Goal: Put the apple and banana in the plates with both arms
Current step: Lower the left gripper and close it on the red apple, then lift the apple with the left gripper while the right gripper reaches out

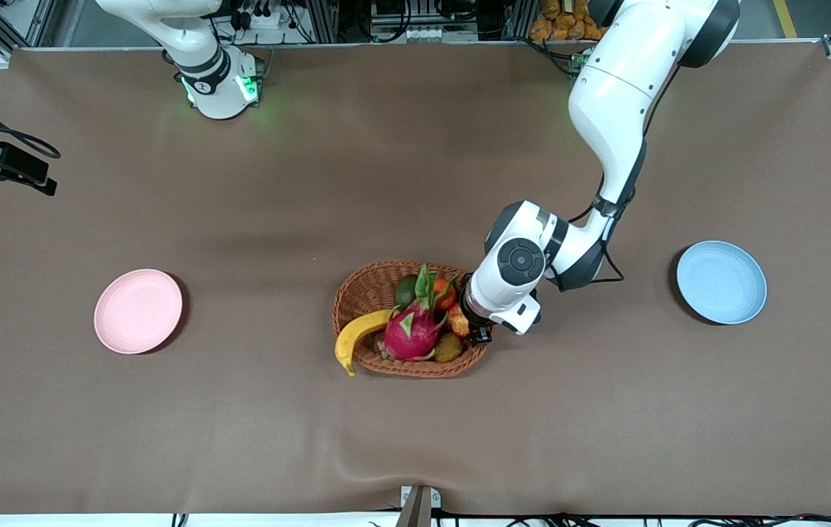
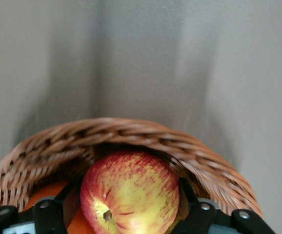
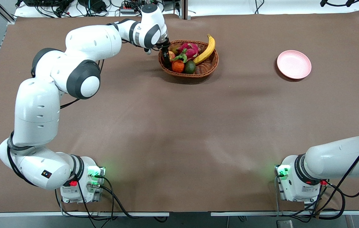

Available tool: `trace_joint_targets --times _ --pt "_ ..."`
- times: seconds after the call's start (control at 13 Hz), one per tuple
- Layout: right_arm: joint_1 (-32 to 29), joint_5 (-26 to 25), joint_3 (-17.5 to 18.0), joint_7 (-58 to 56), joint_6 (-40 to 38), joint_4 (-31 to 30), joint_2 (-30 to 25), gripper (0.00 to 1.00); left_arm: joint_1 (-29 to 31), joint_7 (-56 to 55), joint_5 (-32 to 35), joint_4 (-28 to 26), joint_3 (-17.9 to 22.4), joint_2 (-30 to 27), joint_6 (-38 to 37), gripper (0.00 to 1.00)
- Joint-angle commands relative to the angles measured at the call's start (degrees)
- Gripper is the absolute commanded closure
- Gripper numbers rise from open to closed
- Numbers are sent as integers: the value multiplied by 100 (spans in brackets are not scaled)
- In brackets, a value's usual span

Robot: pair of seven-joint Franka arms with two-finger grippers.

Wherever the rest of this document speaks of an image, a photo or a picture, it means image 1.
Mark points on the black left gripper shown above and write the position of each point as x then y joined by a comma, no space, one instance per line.
467,296

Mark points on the red yellow apple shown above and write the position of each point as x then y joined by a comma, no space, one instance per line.
457,320

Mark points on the yellow banana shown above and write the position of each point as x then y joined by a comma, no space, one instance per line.
356,333

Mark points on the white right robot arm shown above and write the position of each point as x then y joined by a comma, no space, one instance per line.
217,95

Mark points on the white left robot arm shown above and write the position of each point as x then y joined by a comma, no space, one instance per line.
613,95

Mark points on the brown kiwi fruit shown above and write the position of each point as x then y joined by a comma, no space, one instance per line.
449,347

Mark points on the small orange tangerine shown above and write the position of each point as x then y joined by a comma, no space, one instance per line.
447,297

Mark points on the pink dragon fruit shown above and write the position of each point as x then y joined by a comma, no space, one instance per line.
411,333

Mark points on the dark green avocado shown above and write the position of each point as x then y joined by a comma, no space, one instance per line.
405,291

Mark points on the brown wicker basket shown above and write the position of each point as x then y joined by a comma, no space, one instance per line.
371,289

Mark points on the pink round plate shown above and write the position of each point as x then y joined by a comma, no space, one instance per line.
138,311

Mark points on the brown table cloth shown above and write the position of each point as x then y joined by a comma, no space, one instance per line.
312,183

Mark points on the blue round plate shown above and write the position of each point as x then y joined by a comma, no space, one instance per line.
721,282

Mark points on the white power strip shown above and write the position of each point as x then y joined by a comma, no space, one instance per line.
265,20

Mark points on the white terminal block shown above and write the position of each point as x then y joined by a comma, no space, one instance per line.
430,34

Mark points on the orange packaged goods pile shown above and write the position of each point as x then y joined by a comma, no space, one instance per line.
558,22

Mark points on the grey metal camera post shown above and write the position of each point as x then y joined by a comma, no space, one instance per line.
415,512

